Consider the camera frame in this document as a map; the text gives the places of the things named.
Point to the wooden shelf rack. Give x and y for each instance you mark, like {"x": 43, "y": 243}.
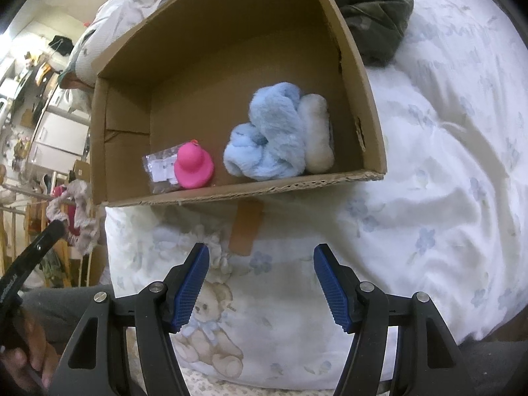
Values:
{"x": 58, "y": 229}

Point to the camouflage dark green jacket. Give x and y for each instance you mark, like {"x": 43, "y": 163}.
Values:
{"x": 377, "y": 26}

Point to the brown cardboard box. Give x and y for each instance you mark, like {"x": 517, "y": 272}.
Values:
{"x": 189, "y": 71}

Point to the person's left hand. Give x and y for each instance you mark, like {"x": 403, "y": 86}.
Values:
{"x": 31, "y": 368}

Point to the white kitchen cabinets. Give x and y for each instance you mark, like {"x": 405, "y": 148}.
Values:
{"x": 60, "y": 137}

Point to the tan cardboard tube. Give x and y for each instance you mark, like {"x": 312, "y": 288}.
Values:
{"x": 246, "y": 225}

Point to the clear plastic packet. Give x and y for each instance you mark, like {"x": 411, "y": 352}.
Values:
{"x": 160, "y": 168}

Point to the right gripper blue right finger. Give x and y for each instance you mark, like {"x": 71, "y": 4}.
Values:
{"x": 336, "y": 285}

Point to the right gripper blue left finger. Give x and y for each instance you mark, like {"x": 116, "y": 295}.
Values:
{"x": 184, "y": 285}

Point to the black hanging bag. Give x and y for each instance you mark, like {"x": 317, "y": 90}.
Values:
{"x": 61, "y": 45}

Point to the beige frilly fabric scrunchie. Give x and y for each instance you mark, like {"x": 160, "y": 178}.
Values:
{"x": 81, "y": 231}

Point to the white floral bed duvet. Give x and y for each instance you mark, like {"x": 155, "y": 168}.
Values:
{"x": 449, "y": 218}

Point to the pink rubber duck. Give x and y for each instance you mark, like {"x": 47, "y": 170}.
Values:
{"x": 194, "y": 166}

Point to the crumpled checkered beige quilt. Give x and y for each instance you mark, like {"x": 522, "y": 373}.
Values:
{"x": 112, "y": 20}

